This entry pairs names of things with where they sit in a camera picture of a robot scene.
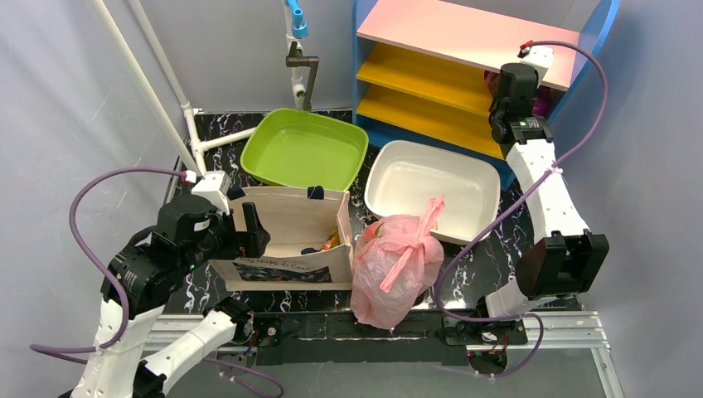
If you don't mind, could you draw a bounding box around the cream canvas tote bag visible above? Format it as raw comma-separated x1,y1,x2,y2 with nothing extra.
210,187,353,291

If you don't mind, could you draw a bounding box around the orange snack packet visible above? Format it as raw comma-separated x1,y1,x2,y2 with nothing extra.
320,230,341,251

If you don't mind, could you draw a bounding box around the pink plastic grocery bag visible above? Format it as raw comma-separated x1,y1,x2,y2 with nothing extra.
350,195,445,330

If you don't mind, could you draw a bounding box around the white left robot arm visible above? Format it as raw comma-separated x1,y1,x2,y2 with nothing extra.
65,194,270,397

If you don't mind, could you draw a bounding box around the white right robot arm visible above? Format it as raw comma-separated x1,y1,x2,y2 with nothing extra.
483,63,609,318

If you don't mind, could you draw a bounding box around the purple snack packet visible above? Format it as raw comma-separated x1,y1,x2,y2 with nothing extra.
483,70,553,118

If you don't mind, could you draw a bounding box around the blue yellow pink shelf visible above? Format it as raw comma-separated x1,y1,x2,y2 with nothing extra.
352,1,619,189

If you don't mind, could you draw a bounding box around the green plastic tray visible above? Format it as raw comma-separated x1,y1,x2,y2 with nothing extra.
240,109,369,191

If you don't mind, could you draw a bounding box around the white plastic tray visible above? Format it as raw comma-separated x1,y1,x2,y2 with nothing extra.
364,140,501,245

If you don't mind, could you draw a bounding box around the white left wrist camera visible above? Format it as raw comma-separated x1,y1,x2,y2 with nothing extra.
183,170,232,215

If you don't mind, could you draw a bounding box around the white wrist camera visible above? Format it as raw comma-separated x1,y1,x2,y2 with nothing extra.
183,170,232,215
518,46,554,85

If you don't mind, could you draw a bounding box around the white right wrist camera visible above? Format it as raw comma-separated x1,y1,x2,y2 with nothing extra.
518,46,554,85

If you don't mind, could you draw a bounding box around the white pvc pipe frame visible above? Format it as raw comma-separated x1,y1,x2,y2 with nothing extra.
88,1,255,174

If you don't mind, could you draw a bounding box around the black metal base rail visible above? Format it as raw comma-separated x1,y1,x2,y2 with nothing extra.
219,307,611,380

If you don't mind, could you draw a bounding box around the metal faucet bracket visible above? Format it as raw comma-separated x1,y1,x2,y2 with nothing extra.
285,40,320,111

